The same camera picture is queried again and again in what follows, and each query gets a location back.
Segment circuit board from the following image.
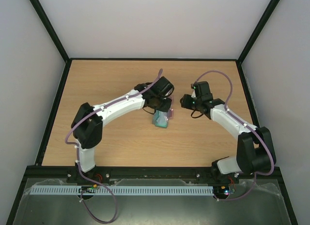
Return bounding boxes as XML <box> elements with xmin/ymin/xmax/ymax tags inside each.
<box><xmin>213</xmin><ymin>185</ymin><xmax>235</xmax><ymax>199</ymax></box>
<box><xmin>77</xmin><ymin>184</ymin><xmax>100</xmax><ymax>194</ymax></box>

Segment grey-green glasses case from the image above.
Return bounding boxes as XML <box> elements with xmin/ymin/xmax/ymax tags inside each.
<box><xmin>151</xmin><ymin>108</ymin><xmax>170</xmax><ymax>129</ymax></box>

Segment black aluminium front rail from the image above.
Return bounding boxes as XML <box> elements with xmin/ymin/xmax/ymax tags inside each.
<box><xmin>25</xmin><ymin>165</ymin><xmax>281</xmax><ymax>184</ymax></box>

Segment black cage frame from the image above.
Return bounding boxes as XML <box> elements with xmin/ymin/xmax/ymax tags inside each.
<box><xmin>6</xmin><ymin>0</ymin><xmax>298</xmax><ymax>225</ymax></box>

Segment light blue cable duct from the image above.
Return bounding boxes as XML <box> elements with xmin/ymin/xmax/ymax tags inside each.
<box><xmin>30</xmin><ymin>185</ymin><xmax>214</xmax><ymax>196</ymax></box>

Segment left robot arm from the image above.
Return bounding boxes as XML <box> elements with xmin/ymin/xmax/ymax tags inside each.
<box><xmin>64</xmin><ymin>76</ymin><xmax>174</xmax><ymax>184</ymax></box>

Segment right circuit board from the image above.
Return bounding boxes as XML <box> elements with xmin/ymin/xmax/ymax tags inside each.
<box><xmin>213</xmin><ymin>185</ymin><xmax>235</xmax><ymax>199</ymax></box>

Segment pink sunglasses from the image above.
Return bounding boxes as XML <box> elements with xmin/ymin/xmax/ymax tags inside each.
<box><xmin>166</xmin><ymin>96</ymin><xmax>174</xmax><ymax>120</ymax></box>

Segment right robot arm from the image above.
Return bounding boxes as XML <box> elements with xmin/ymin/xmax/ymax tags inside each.
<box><xmin>180</xmin><ymin>81</ymin><xmax>276</xmax><ymax>182</ymax></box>

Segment left circuit board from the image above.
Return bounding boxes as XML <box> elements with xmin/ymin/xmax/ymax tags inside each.
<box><xmin>77</xmin><ymin>184</ymin><xmax>100</xmax><ymax>194</ymax></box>

